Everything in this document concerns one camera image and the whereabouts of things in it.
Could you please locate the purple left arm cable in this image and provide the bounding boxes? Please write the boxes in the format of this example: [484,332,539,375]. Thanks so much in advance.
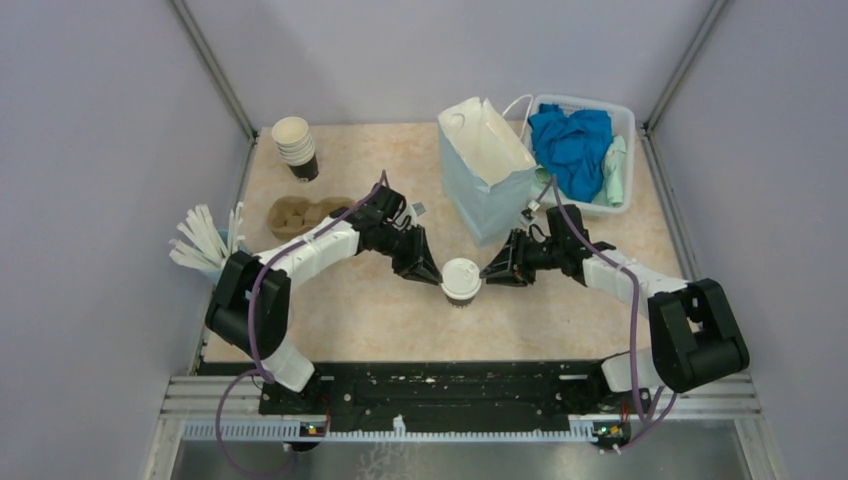
[213,170,392,480]

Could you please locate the white plastic cup lid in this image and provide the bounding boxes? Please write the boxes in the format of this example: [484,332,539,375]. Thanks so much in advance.
[441,257,482,296]

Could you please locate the light blue paper bag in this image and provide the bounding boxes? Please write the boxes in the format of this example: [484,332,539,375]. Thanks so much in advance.
[437,97,536,246]

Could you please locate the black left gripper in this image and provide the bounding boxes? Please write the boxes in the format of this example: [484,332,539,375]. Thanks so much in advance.
[376,223,443,287]

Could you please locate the blue cloth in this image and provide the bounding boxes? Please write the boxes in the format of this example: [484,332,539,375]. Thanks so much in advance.
[528,103,613,203]

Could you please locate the light green cloth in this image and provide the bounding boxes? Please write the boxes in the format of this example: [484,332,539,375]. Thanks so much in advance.
[534,131,627,208]

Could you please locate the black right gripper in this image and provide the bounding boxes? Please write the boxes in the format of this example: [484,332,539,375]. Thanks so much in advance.
[480,229,564,288]

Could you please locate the black paper coffee cup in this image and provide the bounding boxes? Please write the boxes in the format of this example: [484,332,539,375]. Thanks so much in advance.
[445,293,476,308]

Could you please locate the white plastic basket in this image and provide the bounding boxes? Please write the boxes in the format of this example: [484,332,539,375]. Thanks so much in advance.
[522,94,636,218]

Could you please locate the cup of white straws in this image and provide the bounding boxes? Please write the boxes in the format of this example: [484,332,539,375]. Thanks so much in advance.
[169,202,247,284]

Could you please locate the stack of paper cups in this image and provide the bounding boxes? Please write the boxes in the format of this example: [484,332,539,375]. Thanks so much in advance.
[271,116,319,182]

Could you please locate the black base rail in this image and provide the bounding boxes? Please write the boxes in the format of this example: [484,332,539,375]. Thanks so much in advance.
[195,358,694,439]

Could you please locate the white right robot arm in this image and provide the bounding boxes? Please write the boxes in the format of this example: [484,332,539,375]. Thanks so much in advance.
[480,205,750,412]

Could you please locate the brown cardboard cup carrier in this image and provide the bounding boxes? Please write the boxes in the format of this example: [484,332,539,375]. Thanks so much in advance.
[266,196,355,241]

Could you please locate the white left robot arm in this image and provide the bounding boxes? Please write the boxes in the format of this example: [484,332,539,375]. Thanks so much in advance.
[205,183,442,414]

